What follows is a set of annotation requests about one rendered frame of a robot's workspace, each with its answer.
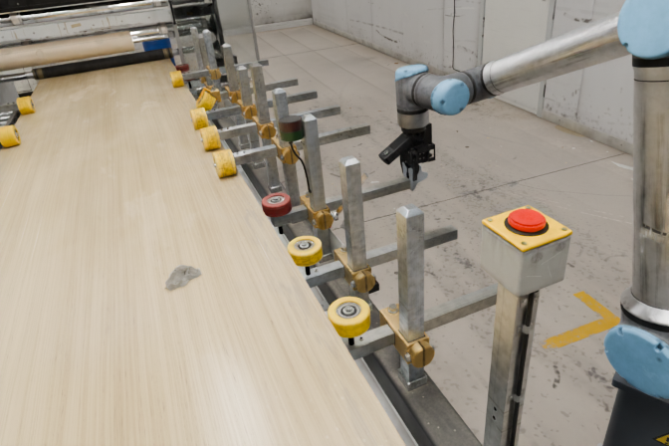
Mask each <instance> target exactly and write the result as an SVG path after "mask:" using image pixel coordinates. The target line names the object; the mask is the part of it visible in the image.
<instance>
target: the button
mask: <svg viewBox="0 0 669 446"><path fill-rule="evenodd" d="M508 222H509V224H510V225H511V226H512V227H513V228H515V229H516V230H519V231H522V232H537V231H540V230H542V229H544V228H545V226H546V217H545V216H544V215H543V214H541V213H540V212H538V211H536V210H532V209H518V210H515V211H513V212H511V213H510V214H509V217H508Z"/></svg>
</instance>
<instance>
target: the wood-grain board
mask: <svg viewBox="0 0 669 446"><path fill-rule="evenodd" d="M175 71H177V70H176V68H175V67H174V65H173V63H172V62H168V63H162V64H156V65H150V66H144V67H138V68H131V69H125V70H119V71H113V72H107V73H101V74H95V75H89V76H83V77H77V78H71V79H64V80H58V81H52V82H46V83H41V84H38V85H37V87H36V88H35V90H34V91H33V93H32V95H31V99H32V100H33V103H34V105H35V110H36V112H34V113H28V114H20V116H19V118H18V120H17V122H16V123H15V126H16V128H17V130H18V132H19V134H20V138H21V144H19V145H14V146H9V147H4V146H3V147H2V149H1V150H0V446H406V445H405V443H404V441H403V440H402V438H401V437H400V435H399V433H398V432H397V430H396V428H395V427H394V425H393V423H392V422H391V420H390V418H389V417H388V415H387V414H386V412H385V410H384V409H383V407H382V405H381V404H380V402H379V400H378V399H377V397H376V396H375V394H374V392H373V391H372V389H371V387H370V386H369V384H368V382H367V381H366V379H365V378H364V376H363V374H362V373H361V371H360V369H359V368H358V366H357V364H356V363H355V361H354V360H353V358H352V356H351V355H350V353H349V351H348V350H347V348H346V346H345V345H344V343H343V342H342V340H341V338H340V337H339V335H338V333H337V332H336V330H335V328H334V326H333V324H332V323H331V321H330V320H329V318H328V316H327V315H326V313H325V311H324V310H323V308H322V306H321V305H320V303H319V302H318V300H317V298H316V297H315V295H314V293H313V292H312V290H311V288H310V287H309V285H308V284H307V282H306V280H305V279H304V277H303V275H302V274H301V272H300V270H299V269H298V267H297V266H296V264H295V262H294V261H293V259H292V257H291V256H290V254H289V252H288V251H287V249H286V248H285V246H284V244H283V243H282V241H281V239H280V238H279V236H278V234H277V233H276V231H275V229H274V228H273V226H272V225H271V223H270V221H269V220H268V218H267V216H266V215H265V213H264V211H263V210H262V208H261V207H260V205H259V203H258V202H257V200H256V198H255V197H254V195H253V193H252V192H251V190H250V189H249V187H248V185H247V184H246V182H245V180H244V179H243V177H242V175H241V174H240V172H239V171H238V169H237V167H236V171H237V172H236V174H233V175H229V176H225V177H221V178H219V177H218V175H217V172H216V169H215V167H214V162H213V156H212V153H213V152H216V151H221V150H225V148H224V146H223V144H222V143H221V147H220V148H216V149H212V150H207V151H205V149H204V147H203V144H202V142H201V136H200V129H196V130H195V129H194V127H193V124H192V122H191V116H190V110H194V109H197V107H196V100H195V98H194V97H193V95H192V94H191V92H190V91H189V90H188V88H187V86H186V85H185V83H184V81H183V83H184V86H182V87H177V88H174V87H173V85H172V82H171V80H170V75H169V73H170V72H175ZM178 265H186V266H192V267H193V268H195V269H196V268H200V269H201V271H200V272H201V273H202V274H201V275H200V276H199V277H198V278H194V279H193V280H190V281H188V283H187V284H186V286H183V287H179V288H177V289H175V290H172V291H169V290H168V289H167V288H166V289H165V287H166V286H165V285H166V284H165V282H166V280H167V279H168V278H169V274H170V273H171V272H172V271H173V270H174V269H175V268H176V267H177V266H178Z"/></svg>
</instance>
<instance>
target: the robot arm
mask: <svg viewBox="0 0 669 446"><path fill-rule="evenodd" d="M630 54H632V69H633V70H634V98H633V251H632V286H630V287H628V288H626V289H625V290H624V291H623V292H622V294H621V297H620V322H619V324H618V325H617V326H615V327H613V328H611V329H610V330H609V332H608V333H607V335H606V336H605V339H604V346H605V349H604V351H605V354H606V356H607V359H608V360H609V362H610V364H611V365H612V367H613V368H614V369H615V371H616V372H617V373H618V374H619V375H620V376H621V377H623V378H625V379H626V381H627V382H628V383H629V384H630V385H632V386H633V387H635V388H636V389H638V390H640V391H642V392H644V393H646V394H648V395H651V396H654V397H657V398H664V399H669V0H626V1H625V2H624V4H623V6H622V8H621V10H620V12H617V13H615V14H612V15H610V16H607V17H605V18H602V19H600V20H597V21H594V22H592V23H589V24H587V25H584V26H582V27H579V28H577V29H574V30H572V31H569V32H566V33H564V34H561V35H559V36H556V37H554V38H551V39H549V40H546V41H544V42H541V43H538V44H536V45H533V46H531V47H528V48H526V49H524V50H522V51H519V52H517V53H514V54H511V55H509V56H506V57H504V58H501V59H499V60H496V61H491V62H488V63H486V64H483V65H481V66H478V67H476V68H472V69H469V70H465V71H462V72H458V73H454V74H451V75H447V76H442V77H441V76H437V75H432V74H428V71H429V69H428V67H427V66H426V65H410V66H405V67H402V68H399V69H397V70H396V72H395V80H394V81H395V89H396V107H397V124H398V125H399V126H400V127H401V131H403V133H402V134H401V135H400V136H399V137H398V138H397V139H396V140H394V141H393V142H392V143H391V144H390V145H389V146H388V147H387V148H386V149H384V150H383V151H382V152H381V153H380V154H379V155H378V156H379V158H380V159H381V160H382V161H383V162H384V163H386V164H388V165H389V164H390V163H391V162H392V161H394V160H395V159H396V158H397V157H398V156H399V155H400V165H401V169H402V173H403V175H404V177H405V176H406V177H407V178H408V179H410V190H411V191H414V189H415V187H416V185H417V183H419V182H421V181H422V180H424V179H426V178H427V176H428V173H427V172H425V171H422V168H421V165H420V164H418V163H421V162H422V163H424V162H430V161H433V160H435V143H433V142H432V123H430V122H429V110H431V111H434V112H438V113H440V114H444V115H455V114H458V113H459V112H461V111H462V110H463V109H464V108H465V107H466V105H469V104H473V103H476V102H479V101H482V100H485V99H491V98H494V97H496V96H499V95H502V94H503V93H505V92H509V91H512V90H515V89H519V88H522V87H525V86H528V85H532V84H535V83H538V82H542V81H545V80H548V79H551V78H555V77H558V76H561V75H564V74H568V73H571V72H574V71H578V70H581V69H584V68H587V67H591V66H594V65H597V64H601V63H604V62H607V61H610V60H614V59H617V58H620V57H623V56H627V55H630ZM429 144H431V145H429ZM431 149H434V157H431V156H432V153H430V152H429V151H430V150H431Z"/></svg>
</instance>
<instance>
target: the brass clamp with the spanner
mask: <svg viewBox="0 0 669 446"><path fill-rule="evenodd" d="M300 201H301V205H303V204H304V205H305V206H306V207H307V209H308V216H309V218H308V219H309V221H310V222H311V223H312V225H313V226H314V227H315V229H316V228H319V229H321V230H326V229H329V228H330V227H331V226H332V225H333V222H334V219H333V217H332V216H331V212H330V209H329V208H328V207H327V208H325V209H322V210H318V211H314V209H313V208H312V207H311V204H310V198H307V197H306V195H303V196H300Z"/></svg>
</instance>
